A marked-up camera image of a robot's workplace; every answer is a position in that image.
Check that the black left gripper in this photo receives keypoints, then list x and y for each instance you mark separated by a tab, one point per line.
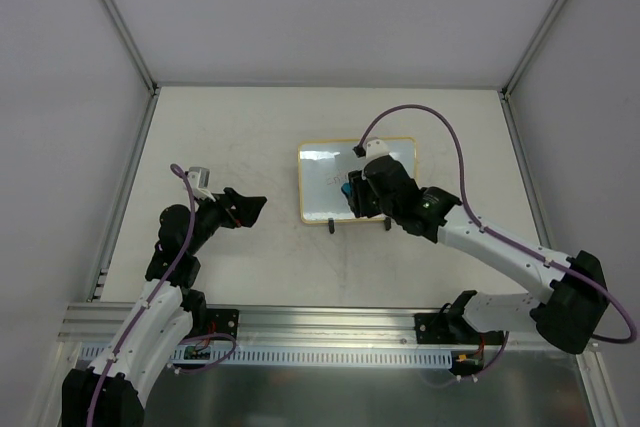
228	207

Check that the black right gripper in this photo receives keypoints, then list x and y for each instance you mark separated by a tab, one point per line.
360	194

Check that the yellow framed whiteboard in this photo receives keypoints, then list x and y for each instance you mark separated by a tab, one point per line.
323	167

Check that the blue whiteboard eraser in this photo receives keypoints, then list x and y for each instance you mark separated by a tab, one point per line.
346	191

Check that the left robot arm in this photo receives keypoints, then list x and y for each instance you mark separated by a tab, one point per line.
114	389

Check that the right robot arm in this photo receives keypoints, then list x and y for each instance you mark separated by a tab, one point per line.
565	296

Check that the whiteboard stand with black feet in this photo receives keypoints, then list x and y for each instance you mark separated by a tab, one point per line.
332	223

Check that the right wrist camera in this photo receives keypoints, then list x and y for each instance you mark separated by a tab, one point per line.
371	149

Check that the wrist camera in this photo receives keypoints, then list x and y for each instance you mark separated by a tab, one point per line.
371	149
198	178

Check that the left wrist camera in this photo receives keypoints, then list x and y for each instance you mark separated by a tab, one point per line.
198	178

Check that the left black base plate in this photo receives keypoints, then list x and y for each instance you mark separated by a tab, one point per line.
222	321

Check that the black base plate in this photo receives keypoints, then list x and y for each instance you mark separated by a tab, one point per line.
442	328
222	321

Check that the white slotted cable duct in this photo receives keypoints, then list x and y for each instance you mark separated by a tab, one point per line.
300	356

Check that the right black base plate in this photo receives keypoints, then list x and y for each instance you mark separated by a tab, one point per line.
442	328

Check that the aluminium rail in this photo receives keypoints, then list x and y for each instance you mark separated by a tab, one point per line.
277	326

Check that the left aluminium frame post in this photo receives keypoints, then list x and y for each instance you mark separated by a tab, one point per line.
129	44

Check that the aluminium frame post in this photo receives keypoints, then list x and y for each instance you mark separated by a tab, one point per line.
129	44
541	32

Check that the right aluminium frame post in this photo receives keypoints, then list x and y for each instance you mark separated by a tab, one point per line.
541	32

